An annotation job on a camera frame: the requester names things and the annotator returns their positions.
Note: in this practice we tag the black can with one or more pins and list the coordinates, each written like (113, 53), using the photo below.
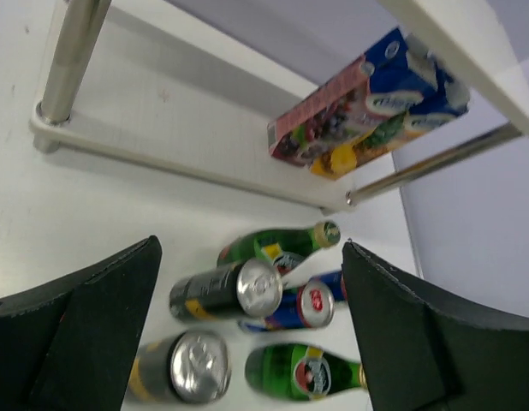
(193, 367)
(247, 289)

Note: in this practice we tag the white two-tier shelf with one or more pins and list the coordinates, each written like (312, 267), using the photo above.
(148, 83)

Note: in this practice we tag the yellow pineapple juice carton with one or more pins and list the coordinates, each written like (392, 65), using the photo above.
(408, 93)

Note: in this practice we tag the blue silver can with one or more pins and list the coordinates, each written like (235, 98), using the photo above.
(335, 282)
(309, 306)

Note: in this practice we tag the blue silver can left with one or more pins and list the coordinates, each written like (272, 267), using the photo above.
(309, 306)

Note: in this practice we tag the black can rear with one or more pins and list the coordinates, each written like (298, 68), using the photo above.
(247, 289)

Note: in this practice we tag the black can front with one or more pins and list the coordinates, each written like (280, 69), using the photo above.
(193, 367)

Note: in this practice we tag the green glass bottle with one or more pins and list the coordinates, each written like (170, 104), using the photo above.
(298, 372)
(284, 248)

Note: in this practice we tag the blue silver can right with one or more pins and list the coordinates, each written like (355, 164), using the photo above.
(335, 282)

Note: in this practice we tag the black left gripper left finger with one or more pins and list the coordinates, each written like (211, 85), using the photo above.
(70, 344)

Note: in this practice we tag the purple grape juice carton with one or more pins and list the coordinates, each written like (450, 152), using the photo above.
(315, 125)

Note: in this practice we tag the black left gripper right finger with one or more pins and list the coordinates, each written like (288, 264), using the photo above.
(425, 348)

